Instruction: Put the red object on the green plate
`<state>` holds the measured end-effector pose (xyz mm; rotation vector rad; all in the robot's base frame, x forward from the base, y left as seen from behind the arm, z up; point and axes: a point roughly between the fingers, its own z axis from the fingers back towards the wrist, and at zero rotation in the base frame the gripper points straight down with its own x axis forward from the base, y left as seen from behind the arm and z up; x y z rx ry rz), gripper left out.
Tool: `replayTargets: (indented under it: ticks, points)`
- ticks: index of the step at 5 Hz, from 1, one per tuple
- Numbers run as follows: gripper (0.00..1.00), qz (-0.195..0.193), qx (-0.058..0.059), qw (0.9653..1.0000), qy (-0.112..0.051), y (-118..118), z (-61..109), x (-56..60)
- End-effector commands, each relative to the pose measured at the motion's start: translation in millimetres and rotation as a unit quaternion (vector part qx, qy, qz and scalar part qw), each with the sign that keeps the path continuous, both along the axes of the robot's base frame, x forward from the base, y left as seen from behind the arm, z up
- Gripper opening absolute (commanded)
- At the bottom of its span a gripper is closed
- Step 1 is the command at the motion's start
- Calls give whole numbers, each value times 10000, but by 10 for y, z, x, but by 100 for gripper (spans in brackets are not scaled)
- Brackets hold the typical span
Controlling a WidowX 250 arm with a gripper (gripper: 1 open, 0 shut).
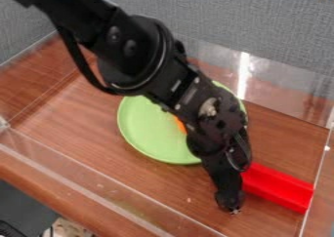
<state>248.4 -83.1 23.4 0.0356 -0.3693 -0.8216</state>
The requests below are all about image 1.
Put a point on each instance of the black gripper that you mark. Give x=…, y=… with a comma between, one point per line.
x=215, y=120

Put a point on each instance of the red rectangular block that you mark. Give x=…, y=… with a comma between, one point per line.
x=278, y=187

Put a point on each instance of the green plastic plate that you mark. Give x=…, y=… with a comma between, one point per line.
x=150, y=131

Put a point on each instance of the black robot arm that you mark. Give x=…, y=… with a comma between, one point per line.
x=130, y=57

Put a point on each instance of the orange toy carrot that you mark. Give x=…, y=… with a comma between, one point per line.
x=181, y=125

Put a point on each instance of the clear acrylic enclosure wall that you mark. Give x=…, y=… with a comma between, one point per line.
x=63, y=152

